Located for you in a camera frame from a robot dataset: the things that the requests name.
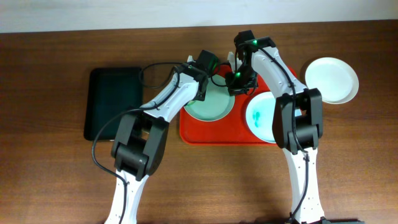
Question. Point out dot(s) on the white plate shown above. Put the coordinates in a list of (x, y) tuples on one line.
[(337, 82)]

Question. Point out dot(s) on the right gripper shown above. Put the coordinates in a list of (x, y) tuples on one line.
[(239, 86)]

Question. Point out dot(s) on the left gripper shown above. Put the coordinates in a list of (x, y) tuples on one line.
[(204, 61)]

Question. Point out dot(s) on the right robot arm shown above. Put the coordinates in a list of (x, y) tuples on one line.
[(297, 124)]

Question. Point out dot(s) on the black rectangular tray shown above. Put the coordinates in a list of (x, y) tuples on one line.
[(111, 91)]

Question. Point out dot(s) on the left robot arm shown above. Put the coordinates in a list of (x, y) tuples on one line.
[(139, 145)]

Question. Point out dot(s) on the pale green plate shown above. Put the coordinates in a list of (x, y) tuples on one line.
[(217, 104)]

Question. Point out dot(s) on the red plastic tray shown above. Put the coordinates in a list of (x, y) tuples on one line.
[(232, 130)]

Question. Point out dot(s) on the pale blue plate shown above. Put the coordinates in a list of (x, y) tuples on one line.
[(259, 116)]

